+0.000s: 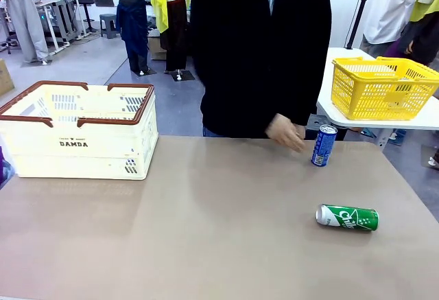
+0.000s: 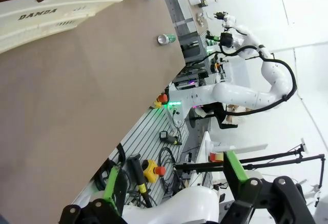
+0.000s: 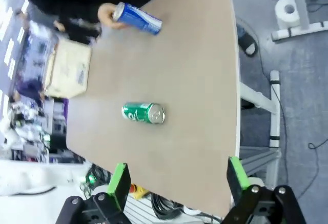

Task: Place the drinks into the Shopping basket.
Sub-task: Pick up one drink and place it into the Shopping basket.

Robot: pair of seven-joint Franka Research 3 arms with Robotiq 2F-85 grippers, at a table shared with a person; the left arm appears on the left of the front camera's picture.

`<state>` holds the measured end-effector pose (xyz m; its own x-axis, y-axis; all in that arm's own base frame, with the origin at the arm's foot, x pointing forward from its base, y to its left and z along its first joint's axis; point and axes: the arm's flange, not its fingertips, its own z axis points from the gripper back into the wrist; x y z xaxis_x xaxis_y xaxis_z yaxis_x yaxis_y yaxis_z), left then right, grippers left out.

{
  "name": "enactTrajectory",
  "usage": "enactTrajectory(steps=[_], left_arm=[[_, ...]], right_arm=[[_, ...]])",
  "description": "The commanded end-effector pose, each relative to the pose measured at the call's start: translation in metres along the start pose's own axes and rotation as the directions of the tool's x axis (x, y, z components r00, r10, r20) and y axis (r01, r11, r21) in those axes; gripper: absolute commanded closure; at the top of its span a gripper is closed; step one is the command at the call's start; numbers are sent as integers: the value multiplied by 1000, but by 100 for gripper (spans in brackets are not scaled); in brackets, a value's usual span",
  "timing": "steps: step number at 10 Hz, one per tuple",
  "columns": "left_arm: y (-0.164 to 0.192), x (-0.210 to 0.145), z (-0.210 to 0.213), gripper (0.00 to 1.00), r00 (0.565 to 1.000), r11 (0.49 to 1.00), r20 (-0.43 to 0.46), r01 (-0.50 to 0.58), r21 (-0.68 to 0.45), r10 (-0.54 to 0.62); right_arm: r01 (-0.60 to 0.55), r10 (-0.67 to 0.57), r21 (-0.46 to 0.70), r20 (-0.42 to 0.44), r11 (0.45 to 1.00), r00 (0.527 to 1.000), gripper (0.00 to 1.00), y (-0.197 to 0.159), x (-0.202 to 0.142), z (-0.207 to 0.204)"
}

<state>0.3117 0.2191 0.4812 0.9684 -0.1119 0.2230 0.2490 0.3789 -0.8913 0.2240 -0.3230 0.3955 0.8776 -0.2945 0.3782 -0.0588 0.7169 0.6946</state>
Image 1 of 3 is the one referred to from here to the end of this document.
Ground person's left hand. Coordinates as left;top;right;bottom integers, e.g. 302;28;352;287
265;113;307;153

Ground blue drink can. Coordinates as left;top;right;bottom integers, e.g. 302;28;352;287
310;124;339;168

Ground green drink can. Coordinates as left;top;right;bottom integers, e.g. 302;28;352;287
315;203;379;232

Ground person's left forearm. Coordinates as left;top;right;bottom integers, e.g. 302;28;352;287
286;83;327;128

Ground yellow plastic basket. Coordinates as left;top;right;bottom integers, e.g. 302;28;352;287
331;56;439;122

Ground white side table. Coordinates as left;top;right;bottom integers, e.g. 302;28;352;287
316;46;439;150

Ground person in black cardigan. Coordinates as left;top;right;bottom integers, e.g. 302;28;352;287
189;0;333;139

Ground black tripod pole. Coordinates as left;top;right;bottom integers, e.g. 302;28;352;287
346;0;377;50

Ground brown cardboard box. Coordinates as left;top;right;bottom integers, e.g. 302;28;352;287
0;58;15;97
147;36;168;61

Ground person in white shirt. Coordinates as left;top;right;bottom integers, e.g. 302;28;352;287
359;0;426;57

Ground mannequin with yellow shawl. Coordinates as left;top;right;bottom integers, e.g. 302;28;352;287
150;0;195;81

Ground person with navy apron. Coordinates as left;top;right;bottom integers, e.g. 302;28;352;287
104;0;152;76

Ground person in yellow vest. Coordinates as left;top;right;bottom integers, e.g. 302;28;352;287
383;0;439;67

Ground grey plastic stool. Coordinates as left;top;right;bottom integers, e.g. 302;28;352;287
99;13;119;39

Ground white workshop desk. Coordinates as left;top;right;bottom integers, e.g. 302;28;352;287
34;0;88;54

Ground person in grey trousers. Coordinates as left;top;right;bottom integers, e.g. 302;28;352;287
0;0;51;64

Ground purple cloth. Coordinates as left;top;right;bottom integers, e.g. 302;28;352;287
0;147;16;189

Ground cream shopping basket brown handles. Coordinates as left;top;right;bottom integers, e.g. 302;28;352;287
0;80;159;181

